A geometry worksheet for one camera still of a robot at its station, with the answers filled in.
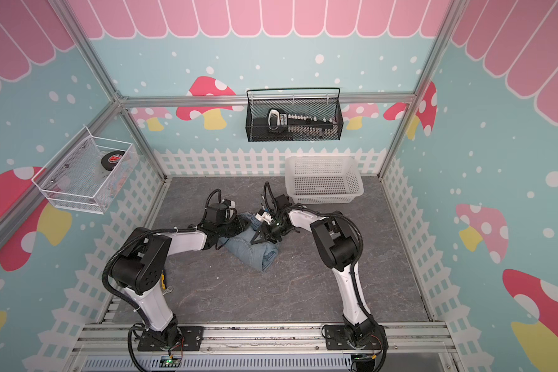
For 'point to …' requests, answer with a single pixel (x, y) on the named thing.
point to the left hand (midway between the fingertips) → (235, 226)
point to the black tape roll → (109, 160)
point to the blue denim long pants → (259, 256)
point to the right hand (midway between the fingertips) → (249, 253)
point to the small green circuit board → (170, 363)
